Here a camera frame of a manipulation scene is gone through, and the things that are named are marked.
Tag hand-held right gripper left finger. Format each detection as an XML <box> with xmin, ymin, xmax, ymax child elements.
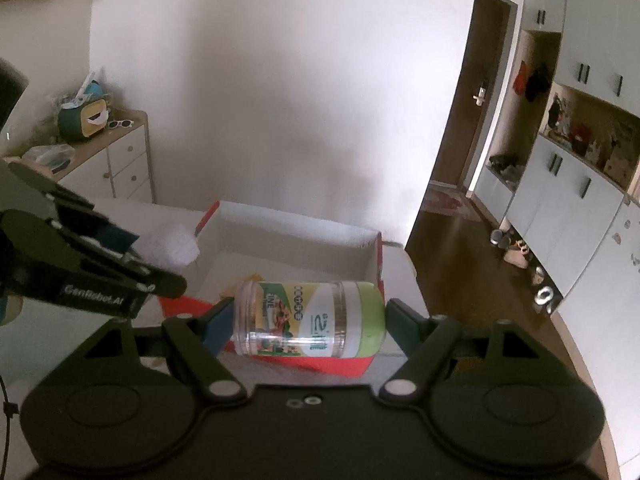
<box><xmin>82</xmin><ymin>298</ymin><xmax>249</xmax><ymax>403</ymax></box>

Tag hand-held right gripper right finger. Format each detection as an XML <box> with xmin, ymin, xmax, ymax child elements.
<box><xmin>378</xmin><ymin>298</ymin><xmax>557</xmax><ymax>404</ymax></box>

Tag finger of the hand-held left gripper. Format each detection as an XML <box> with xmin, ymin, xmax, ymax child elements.
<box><xmin>9</xmin><ymin>160</ymin><xmax>142</xmax><ymax>257</ymax></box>
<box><xmin>59</xmin><ymin>224</ymin><xmax>189</xmax><ymax>301</ymax></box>

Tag clear jar with green lid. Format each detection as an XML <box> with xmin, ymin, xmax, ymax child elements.
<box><xmin>232</xmin><ymin>280</ymin><xmax>386</xmax><ymax>360</ymax></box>

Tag red cardboard box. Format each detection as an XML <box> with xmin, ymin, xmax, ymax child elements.
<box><xmin>159</xmin><ymin>200</ymin><xmax>385</xmax><ymax>380</ymax></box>

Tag white wooden dresser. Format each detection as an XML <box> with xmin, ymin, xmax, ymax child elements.
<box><xmin>20</xmin><ymin>110</ymin><xmax>154</xmax><ymax>204</ymax></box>

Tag clear plastic bag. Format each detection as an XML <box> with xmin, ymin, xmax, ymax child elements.
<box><xmin>22</xmin><ymin>143</ymin><xmax>76</xmax><ymax>169</ymax></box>

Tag green yellow tissue holder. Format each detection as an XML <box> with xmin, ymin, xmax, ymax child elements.
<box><xmin>57</xmin><ymin>79</ymin><xmax>111</xmax><ymax>142</ymax></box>

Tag patterned door rug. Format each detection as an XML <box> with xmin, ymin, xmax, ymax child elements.
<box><xmin>422</xmin><ymin>184</ymin><xmax>482</xmax><ymax>222</ymax></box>

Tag black white shoe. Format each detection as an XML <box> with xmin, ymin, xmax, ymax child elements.
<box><xmin>532</xmin><ymin>284</ymin><xmax>562</xmax><ymax>312</ymax></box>

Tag dark shoes in cabinet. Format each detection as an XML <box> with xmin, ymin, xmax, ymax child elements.
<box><xmin>487</xmin><ymin>154</ymin><xmax>524</xmax><ymax>182</ymax></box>

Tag brown wooden door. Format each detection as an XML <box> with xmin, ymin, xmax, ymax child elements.
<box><xmin>429</xmin><ymin>0</ymin><xmax>519</xmax><ymax>197</ymax></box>

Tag row of small figurines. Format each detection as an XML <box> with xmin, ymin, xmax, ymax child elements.
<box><xmin>545</xmin><ymin>92</ymin><xmax>627</xmax><ymax>172</ymax></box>

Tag black hanging garment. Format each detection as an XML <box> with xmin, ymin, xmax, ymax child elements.
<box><xmin>524</xmin><ymin>63</ymin><xmax>551</xmax><ymax>104</ymax></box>

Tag black cable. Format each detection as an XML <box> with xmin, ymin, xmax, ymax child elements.
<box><xmin>0</xmin><ymin>374</ymin><xmax>19</xmax><ymax>477</ymax></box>

